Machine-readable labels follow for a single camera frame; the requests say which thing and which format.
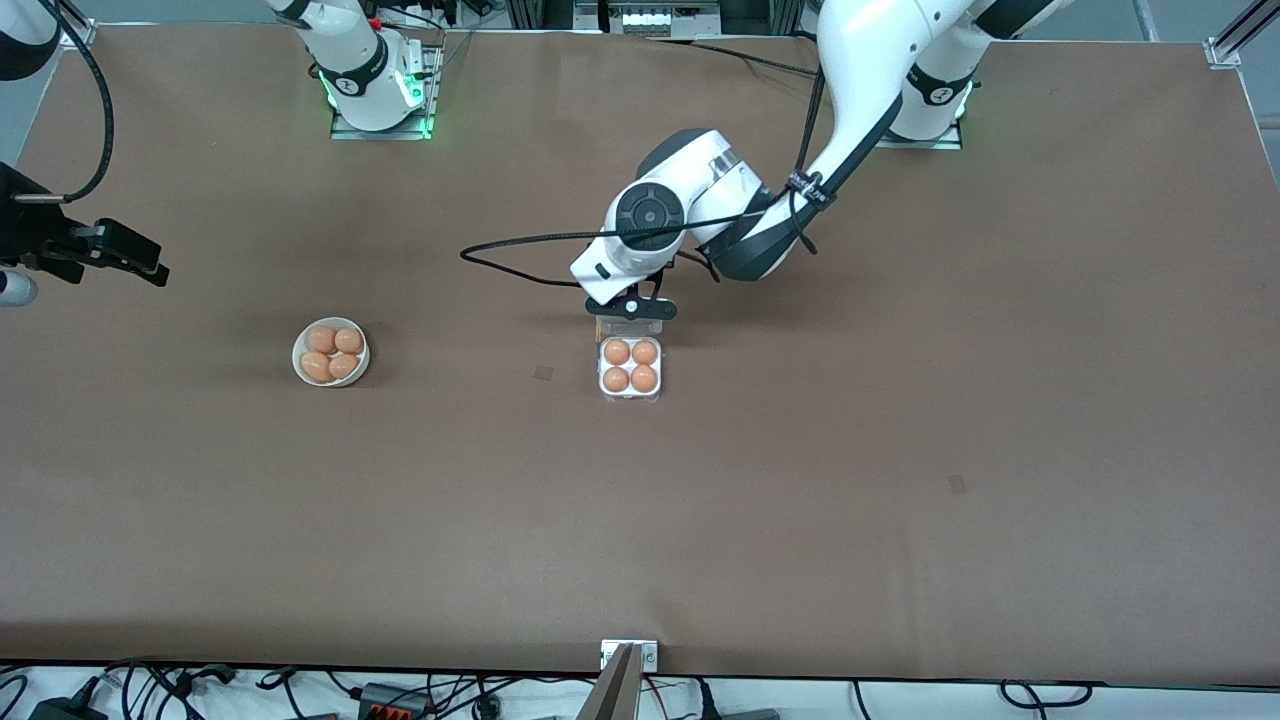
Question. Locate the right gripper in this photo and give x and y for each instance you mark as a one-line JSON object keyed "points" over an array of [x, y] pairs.
{"points": [[30, 228]]}

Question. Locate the brown egg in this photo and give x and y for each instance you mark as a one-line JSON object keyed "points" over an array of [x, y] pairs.
{"points": [[322, 338], [316, 366], [645, 352], [644, 378], [616, 379], [617, 351], [343, 365], [349, 341]]}

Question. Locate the clear plastic egg box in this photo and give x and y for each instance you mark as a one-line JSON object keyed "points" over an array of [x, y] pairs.
{"points": [[630, 398]]}

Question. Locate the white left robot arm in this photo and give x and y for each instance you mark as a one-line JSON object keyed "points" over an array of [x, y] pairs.
{"points": [[860, 60]]}

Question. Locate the small grey box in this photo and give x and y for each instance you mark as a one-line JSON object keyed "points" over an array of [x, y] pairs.
{"points": [[750, 715]]}

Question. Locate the black box with orange connectors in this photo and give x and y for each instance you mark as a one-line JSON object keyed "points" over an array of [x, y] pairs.
{"points": [[395, 705]]}

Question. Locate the white bowl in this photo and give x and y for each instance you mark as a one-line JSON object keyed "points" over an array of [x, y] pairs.
{"points": [[364, 360]]}

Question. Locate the white power strip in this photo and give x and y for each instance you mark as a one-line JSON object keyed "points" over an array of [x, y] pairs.
{"points": [[650, 20]]}

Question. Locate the black power adapter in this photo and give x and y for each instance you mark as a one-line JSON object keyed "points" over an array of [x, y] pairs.
{"points": [[65, 710]]}

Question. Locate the silver table corner bracket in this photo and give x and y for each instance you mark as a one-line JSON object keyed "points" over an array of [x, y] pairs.
{"points": [[75, 40], [1222, 55]]}

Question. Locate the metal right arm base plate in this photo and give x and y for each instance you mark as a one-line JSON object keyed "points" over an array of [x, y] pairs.
{"points": [[345, 131]]}

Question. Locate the black aluminium frame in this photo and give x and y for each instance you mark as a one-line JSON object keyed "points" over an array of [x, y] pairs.
{"points": [[540, 12]]}

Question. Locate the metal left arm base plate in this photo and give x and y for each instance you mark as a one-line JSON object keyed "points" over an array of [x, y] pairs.
{"points": [[950, 143]]}

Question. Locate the silver camera bracket plate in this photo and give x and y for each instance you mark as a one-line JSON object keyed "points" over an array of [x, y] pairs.
{"points": [[650, 655]]}

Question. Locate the aluminium camera pole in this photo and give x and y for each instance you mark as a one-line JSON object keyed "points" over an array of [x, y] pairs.
{"points": [[615, 695]]}

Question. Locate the aluminium frame profile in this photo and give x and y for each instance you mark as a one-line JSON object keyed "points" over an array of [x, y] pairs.
{"points": [[1245, 25]]}

